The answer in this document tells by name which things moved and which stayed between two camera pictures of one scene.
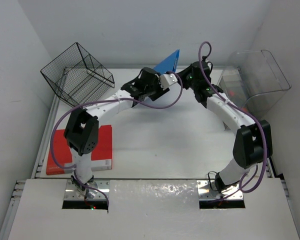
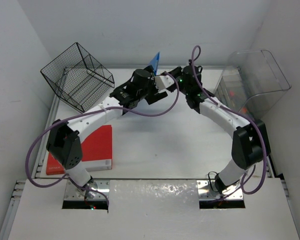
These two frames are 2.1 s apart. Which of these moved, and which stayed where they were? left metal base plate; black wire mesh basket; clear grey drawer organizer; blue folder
Moved: blue folder
Stayed: black wire mesh basket; left metal base plate; clear grey drawer organizer
